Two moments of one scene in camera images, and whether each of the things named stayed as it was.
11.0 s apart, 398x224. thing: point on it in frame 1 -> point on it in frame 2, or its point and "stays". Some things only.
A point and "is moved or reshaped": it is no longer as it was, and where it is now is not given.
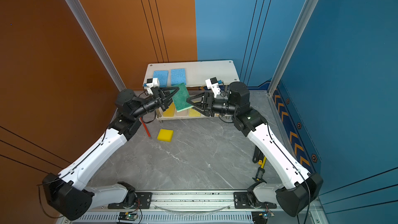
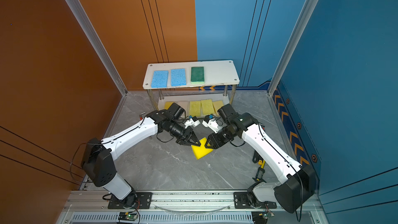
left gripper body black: [159, 98] -> [186, 135]
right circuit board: [260, 217] stays
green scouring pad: [180, 96] -> [197, 76]
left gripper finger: [165, 105] -> [182, 141]
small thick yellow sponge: [165, 135] is moved or reshaped
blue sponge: [162, 77] stays
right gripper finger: [207, 112] -> [211, 143]
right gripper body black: [207, 103] -> [215, 138]
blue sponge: [178, 76] stays
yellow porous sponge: [193, 113] stays
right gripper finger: [199, 98] -> [210, 141]
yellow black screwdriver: [260, 171] stays
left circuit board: [126, 215] stays
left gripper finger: [169, 92] -> [193, 138]
